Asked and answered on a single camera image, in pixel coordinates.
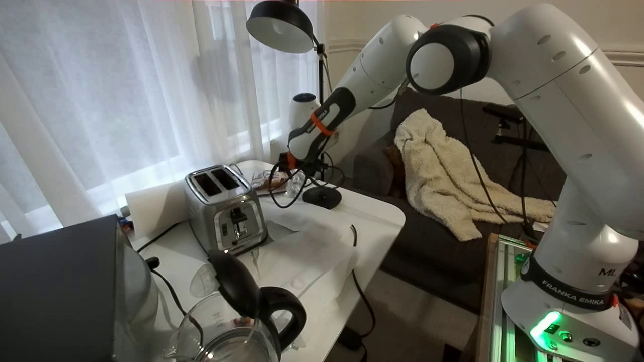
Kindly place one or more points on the beige towel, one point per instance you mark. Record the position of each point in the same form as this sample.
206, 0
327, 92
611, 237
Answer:
435, 173

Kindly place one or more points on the silver two-slot toaster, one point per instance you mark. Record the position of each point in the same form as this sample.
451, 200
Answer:
229, 221

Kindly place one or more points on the dark sofa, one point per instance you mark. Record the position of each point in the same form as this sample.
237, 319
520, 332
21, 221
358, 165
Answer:
429, 247

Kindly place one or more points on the black camera tripod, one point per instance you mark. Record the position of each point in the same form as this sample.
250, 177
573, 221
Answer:
504, 114

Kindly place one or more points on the black round kettle base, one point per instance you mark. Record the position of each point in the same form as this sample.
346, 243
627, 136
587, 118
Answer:
322, 197

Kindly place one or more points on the black desk lamp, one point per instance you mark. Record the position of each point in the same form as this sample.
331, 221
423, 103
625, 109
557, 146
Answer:
282, 26

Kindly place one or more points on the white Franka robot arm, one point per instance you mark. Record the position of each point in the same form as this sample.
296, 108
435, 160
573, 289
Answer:
570, 102

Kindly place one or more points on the white sheer curtain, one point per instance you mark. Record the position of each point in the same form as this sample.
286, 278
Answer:
81, 102

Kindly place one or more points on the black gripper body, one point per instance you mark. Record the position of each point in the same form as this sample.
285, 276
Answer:
299, 163

